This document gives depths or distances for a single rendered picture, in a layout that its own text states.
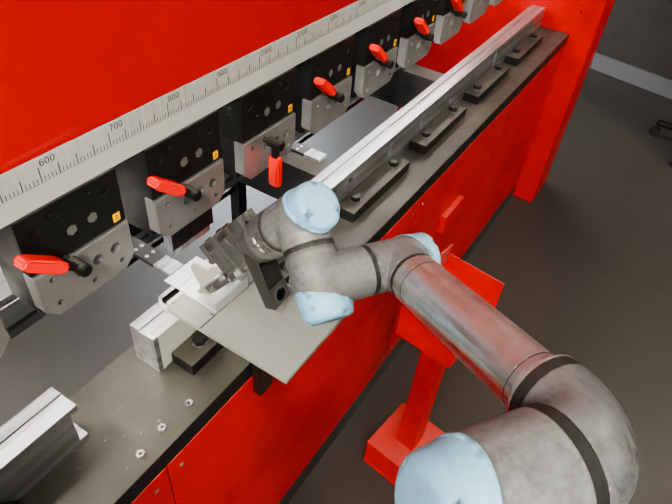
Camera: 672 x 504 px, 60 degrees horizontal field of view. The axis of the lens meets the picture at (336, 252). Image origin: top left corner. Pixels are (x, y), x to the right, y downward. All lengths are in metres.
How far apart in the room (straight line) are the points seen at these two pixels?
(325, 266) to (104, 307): 1.79
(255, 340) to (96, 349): 1.41
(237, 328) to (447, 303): 0.43
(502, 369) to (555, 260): 2.30
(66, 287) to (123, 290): 1.72
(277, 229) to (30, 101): 0.34
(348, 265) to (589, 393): 0.36
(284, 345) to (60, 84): 0.53
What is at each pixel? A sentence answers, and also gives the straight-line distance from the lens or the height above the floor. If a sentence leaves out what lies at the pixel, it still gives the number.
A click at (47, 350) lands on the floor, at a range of 2.42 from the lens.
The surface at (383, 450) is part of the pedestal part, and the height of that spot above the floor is 0.12.
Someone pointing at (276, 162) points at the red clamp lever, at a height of 1.21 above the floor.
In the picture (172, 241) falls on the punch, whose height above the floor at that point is 1.12.
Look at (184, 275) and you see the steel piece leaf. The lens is 1.13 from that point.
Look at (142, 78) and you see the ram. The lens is 0.80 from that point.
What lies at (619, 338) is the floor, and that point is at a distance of 2.70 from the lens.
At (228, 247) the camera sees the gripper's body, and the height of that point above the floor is 1.15.
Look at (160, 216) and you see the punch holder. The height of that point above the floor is 1.22.
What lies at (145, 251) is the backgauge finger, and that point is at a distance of 1.18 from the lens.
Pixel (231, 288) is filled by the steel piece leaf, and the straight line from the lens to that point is 1.09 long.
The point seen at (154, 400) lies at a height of 0.88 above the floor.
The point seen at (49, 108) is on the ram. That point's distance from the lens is 0.73.
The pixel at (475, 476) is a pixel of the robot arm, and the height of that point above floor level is 1.36.
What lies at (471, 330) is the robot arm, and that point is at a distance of 0.69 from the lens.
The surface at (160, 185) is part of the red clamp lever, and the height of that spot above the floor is 1.31.
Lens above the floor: 1.78
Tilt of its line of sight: 42 degrees down
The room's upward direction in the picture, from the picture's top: 6 degrees clockwise
